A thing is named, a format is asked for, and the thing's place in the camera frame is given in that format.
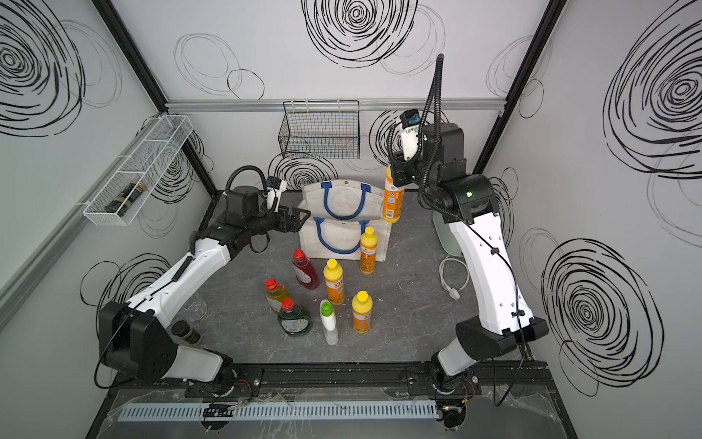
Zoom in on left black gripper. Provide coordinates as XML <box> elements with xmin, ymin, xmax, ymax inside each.
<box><xmin>247</xmin><ymin>203</ymin><xmax>311</xmax><ymax>239</ymax></box>

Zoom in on orange soap bottle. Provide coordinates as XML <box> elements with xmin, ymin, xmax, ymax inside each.
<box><xmin>360</xmin><ymin>226</ymin><xmax>378</xmax><ymax>274</ymax></box>
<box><xmin>383</xmin><ymin>166</ymin><xmax>405</xmax><ymax>224</ymax></box>
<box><xmin>352</xmin><ymin>291</ymin><xmax>373</xmax><ymax>334</ymax></box>
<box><xmin>324</xmin><ymin>259</ymin><xmax>346</xmax><ymax>305</ymax></box>

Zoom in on white canvas bag blue handles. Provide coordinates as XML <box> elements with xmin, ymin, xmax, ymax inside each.
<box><xmin>299</xmin><ymin>179</ymin><xmax>392</xmax><ymax>263</ymax></box>

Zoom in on orange soap bottle front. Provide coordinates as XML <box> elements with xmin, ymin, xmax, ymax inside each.
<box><xmin>352</xmin><ymin>291</ymin><xmax>373</xmax><ymax>334</ymax></box>

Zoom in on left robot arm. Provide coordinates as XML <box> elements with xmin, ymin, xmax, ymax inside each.
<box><xmin>97</xmin><ymin>166</ymin><xmax>311</xmax><ymax>393</ymax></box>

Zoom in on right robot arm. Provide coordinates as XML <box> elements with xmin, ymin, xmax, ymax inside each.
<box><xmin>387</xmin><ymin>55</ymin><xmax>548</xmax><ymax>394</ymax></box>

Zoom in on yellow-green soap bottle red cap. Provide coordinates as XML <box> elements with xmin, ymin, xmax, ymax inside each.
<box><xmin>265</xmin><ymin>278</ymin><xmax>291</xmax><ymax>315</ymax></box>

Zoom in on dark green soap bottle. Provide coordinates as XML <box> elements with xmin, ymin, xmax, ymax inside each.
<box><xmin>277</xmin><ymin>297</ymin><xmax>312</xmax><ymax>337</ymax></box>

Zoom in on mint green toaster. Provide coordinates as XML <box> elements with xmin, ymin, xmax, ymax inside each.
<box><xmin>431</xmin><ymin>211</ymin><xmax>463</xmax><ymax>257</ymax></box>

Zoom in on white bottle green cap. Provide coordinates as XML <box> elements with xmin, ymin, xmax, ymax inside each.
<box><xmin>319</xmin><ymin>299</ymin><xmax>339</xmax><ymax>346</ymax></box>

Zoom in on clear drinking glass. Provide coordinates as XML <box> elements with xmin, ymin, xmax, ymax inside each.
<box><xmin>183</xmin><ymin>293</ymin><xmax>208</xmax><ymax>322</ymax></box>

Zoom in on small dark jar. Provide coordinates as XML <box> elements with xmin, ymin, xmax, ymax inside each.
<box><xmin>170</xmin><ymin>320</ymin><xmax>203</xmax><ymax>347</ymax></box>

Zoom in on dark bottle on shelf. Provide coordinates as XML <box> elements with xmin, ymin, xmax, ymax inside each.
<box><xmin>103</xmin><ymin>181</ymin><xmax>146</xmax><ymax>217</ymax></box>

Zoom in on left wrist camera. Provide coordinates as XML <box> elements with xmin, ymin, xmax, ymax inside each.
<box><xmin>265</xmin><ymin>176</ymin><xmax>287</xmax><ymax>212</ymax></box>

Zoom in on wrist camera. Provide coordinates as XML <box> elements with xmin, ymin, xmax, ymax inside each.
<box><xmin>265</xmin><ymin>176</ymin><xmax>287</xmax><ymax>212</ymax></box>
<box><xmin>399</xmin><ymin>109</ymin><xmax>422</xmax><ymax>162</ymax></box>

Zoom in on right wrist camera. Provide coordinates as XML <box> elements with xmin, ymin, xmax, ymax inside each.
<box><xmin>399</xmin><ymin>109</ymin><xmax>422</xmax><ymax>162</ymax></box>

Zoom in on black wire wall basket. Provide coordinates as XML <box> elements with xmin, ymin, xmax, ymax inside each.
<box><xmin>278</xmin><ymin>100</ymin><xmax>361</xmax><ymax>159</ymax></box>

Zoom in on white toaster power cable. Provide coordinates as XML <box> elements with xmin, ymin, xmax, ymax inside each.
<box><xmin>437</xmin><ymin>255</ymin><xmax>472</xmax><ymax>301</ymax></box>

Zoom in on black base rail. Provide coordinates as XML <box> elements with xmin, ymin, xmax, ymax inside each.
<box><xmin>119</xmin><ymin>360</ymin><xmax>555</xmax><ymax>399</ymax></box>

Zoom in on white wire wall shelf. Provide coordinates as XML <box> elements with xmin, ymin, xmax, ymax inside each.
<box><xmin>82</xmin><ymin>113</ymin><xmax>194</xmax><ymax>227</ymax></box>

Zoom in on grey slotted cable duct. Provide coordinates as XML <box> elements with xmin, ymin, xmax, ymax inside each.
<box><xmin>117</xmin><ymin>401</ymin><xmax>440</xmax><ymax>422</ymax></box>

